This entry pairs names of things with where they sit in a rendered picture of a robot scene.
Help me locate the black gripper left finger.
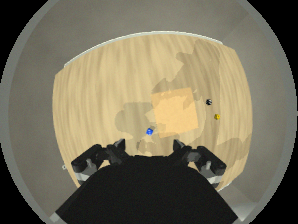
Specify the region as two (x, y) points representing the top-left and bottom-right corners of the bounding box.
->
(71, 138), (139, 185)

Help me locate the tan square mat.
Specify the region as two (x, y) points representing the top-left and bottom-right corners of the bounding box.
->
(150, 87), (198, 138)

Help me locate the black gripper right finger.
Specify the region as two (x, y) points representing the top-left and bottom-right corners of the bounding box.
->
(158, 139), (227, 188)

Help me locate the black die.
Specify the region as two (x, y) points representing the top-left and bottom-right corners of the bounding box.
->
(206, 99), (212, 105)

